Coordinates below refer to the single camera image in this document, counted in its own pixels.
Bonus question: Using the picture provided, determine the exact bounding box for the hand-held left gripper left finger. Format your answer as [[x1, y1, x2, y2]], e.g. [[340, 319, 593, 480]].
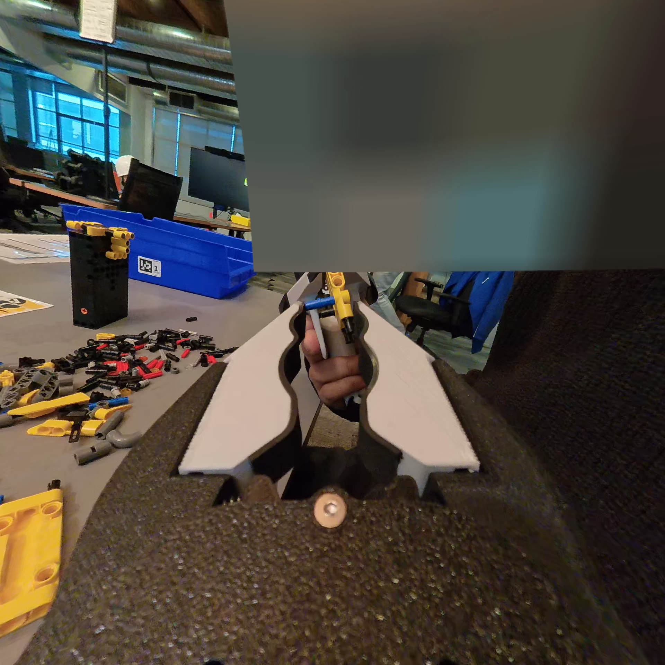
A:
[[178, 301, 307, 494]]

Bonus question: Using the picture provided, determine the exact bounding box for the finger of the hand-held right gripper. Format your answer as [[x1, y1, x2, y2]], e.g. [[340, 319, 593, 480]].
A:
[[355, 272, 379, 309], [279, 272, 313, 316]]

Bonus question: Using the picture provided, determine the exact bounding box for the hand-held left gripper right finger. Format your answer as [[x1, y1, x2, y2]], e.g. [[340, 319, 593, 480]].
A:
[[355, 301, 481, 498]]

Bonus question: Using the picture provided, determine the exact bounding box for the yellow panel brick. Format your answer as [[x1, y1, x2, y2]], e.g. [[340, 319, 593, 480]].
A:
[[325, 272, 358, 345]]

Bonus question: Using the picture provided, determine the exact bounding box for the black brick tower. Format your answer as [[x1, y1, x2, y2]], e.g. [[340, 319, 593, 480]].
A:
[[66, 221, 135, 329]]

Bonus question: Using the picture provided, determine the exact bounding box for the yellow brick assembly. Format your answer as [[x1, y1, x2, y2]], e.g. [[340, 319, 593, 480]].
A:
[[0, 486, 64, 638]]

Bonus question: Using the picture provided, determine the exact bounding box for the person's right hand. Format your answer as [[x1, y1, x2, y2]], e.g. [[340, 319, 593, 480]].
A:
[[303, 314, 367, 412]]

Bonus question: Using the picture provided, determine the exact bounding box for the black office chair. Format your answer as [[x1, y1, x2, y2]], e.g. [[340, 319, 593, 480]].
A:
[[395, 278, 471, 345]]

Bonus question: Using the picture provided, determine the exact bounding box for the blue storage bin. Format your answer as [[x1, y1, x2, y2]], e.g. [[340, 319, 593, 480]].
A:
[[60, 204, 255, 300]]

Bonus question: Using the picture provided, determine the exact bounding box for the background wooden desk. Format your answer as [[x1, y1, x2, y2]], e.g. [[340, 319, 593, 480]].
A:
[[174, 210, 251, 236]]

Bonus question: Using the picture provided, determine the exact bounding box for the blue jacket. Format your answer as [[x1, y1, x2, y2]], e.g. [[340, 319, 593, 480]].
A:
[[439, 271, 515, 355]]

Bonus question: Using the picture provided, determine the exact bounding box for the long grey tube connector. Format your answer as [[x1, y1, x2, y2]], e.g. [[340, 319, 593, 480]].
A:
[[95, 410, 125, 440]]

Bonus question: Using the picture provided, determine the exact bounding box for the black monitor screen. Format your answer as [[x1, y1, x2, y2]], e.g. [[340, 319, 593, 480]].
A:
[[188, 147, 250, 213]]

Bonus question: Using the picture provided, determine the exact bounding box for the short grey tube connector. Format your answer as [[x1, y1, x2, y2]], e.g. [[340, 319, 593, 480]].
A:
[[74, 442, 114, 466]]

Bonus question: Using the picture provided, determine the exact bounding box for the black tilted panel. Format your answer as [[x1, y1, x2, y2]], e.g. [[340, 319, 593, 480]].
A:
[[118, 158, 184, 221]]

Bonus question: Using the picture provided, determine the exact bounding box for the pile of mixed toy bricks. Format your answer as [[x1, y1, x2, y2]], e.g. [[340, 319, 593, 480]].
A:
[[0, 357, 142, 467]]

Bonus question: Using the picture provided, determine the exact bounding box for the yellow wing piece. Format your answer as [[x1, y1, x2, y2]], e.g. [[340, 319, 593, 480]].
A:
[[27, 418, 105, 438]]

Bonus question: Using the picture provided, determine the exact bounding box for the yellow black sticker sheet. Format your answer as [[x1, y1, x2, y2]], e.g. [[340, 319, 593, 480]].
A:
[[0, 291, 54, 318]]

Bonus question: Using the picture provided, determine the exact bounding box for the printed paper sheet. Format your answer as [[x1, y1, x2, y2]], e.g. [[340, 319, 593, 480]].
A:
[[0, 234, 71, 264]]

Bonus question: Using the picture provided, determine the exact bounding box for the white sign on pole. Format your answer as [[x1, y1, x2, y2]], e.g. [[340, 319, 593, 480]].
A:
[[79, 0, 118, 204]]

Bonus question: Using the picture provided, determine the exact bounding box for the metal duct bundle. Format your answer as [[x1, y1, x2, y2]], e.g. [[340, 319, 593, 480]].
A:
[[0, 0, 233, 105]]

